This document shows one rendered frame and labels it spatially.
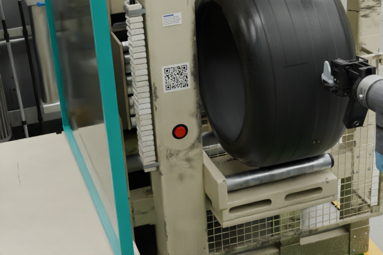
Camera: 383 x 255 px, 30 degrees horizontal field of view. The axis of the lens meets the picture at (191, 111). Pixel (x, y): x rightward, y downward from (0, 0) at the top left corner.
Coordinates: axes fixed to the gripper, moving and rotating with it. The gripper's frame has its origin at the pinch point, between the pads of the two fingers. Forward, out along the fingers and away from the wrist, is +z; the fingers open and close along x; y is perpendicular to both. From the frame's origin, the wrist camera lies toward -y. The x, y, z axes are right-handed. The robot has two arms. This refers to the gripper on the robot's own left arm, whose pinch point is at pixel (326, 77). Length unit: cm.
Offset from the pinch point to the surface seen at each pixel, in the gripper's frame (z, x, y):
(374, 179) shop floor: 143, -100, -110
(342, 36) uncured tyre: 3.6, -6.5, 8.7
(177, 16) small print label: 19.1, 31.5, 17.3
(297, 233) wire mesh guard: 71, -22, -85
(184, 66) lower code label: 20.6, 30.7, 3.5
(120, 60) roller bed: 61, 40, -3
